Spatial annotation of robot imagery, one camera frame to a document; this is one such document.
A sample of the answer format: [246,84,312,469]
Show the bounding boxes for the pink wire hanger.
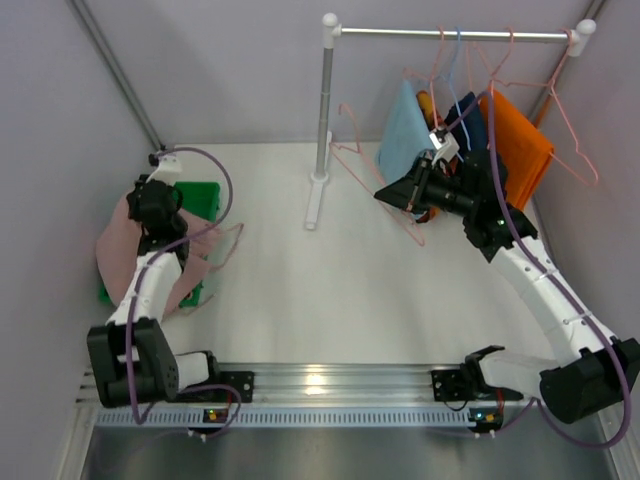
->
[491,19,600,187]
[329,103,426,247]

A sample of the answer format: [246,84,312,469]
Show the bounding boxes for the pink trousers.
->
[96,199,244,315]

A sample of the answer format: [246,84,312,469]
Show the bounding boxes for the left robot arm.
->
[87,175,220,408]

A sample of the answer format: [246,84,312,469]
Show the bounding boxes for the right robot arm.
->
[374,150,639,424]

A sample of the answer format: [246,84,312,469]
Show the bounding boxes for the light blue trousers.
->
[376,80,433,184]

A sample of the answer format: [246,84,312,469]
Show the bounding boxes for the navy blue trousers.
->
[444,92,489,157]

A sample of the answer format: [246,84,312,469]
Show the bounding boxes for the orange patterned trousers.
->
[416,90,441,224]

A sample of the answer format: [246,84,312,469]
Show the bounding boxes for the bright orange trousers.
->
[480,90,554,210]

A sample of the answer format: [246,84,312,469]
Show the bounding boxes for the pink hanger of blue trousers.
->
[402,25,445,127]

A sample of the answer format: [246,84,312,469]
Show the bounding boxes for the pink hanger of orange trousers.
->
[466,26,516,101]

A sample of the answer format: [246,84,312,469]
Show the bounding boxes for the white metal clothes rack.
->
[304,13,597,231]

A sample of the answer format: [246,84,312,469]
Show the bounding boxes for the green plastic bin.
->
[98,182,220,305]

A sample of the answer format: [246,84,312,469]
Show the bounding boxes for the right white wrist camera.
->
[429,128,459,163]

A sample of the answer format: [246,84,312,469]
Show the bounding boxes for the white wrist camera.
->
[148,154,182,183]
[429,128,459,163]

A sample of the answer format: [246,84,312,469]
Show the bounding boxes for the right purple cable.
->
[439,89,632,448]

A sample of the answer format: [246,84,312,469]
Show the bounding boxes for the empty pink wire hanger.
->
[491,19,600,187]

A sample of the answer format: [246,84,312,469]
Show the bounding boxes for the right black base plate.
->
[430,367,524,402]

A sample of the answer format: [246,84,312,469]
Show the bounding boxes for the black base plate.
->
[221,370,255,403]
[430,367,524,402]

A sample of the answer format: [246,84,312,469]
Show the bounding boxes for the aluminium mounting rail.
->
[74,363,621,407]

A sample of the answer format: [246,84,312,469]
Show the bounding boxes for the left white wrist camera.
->
[148,154,182,183]

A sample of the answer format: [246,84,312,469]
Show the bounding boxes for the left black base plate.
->
[221,370,255,403]

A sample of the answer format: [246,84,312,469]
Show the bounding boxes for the slotted grey cable duct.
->
[94,405,481,429]

